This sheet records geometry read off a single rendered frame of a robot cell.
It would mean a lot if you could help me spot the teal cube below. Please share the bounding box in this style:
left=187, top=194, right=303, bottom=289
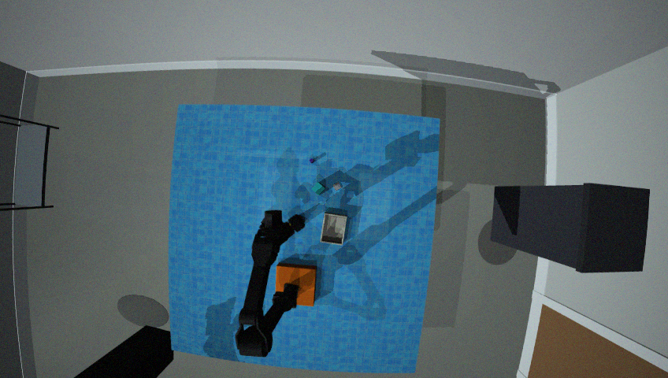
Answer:
left=311, top=182, right=325, bottom=195

